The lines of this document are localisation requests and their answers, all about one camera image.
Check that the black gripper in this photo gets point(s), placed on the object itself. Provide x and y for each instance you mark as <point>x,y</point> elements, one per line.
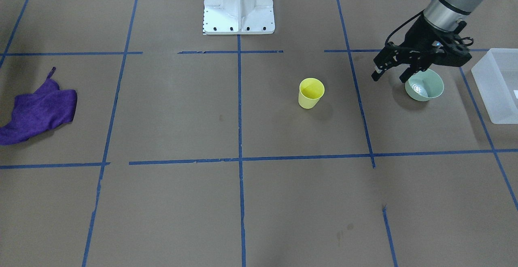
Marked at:
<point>419,37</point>

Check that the yellow plastic cup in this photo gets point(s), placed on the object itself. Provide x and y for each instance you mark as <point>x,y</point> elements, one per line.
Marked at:
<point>310,92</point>

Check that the purple cloth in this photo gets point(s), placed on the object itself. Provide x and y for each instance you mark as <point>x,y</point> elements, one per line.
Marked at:
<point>38,112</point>

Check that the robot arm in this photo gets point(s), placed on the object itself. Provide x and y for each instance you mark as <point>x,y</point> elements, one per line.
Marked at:
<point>443,14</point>

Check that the green bowl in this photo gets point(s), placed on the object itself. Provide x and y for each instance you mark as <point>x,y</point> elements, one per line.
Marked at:
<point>424,86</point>

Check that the translucent white plastic bin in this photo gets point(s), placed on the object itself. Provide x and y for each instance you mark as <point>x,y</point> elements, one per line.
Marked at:
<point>496,76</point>

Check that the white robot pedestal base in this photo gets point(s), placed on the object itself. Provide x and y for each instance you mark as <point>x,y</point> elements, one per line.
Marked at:
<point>238,17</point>

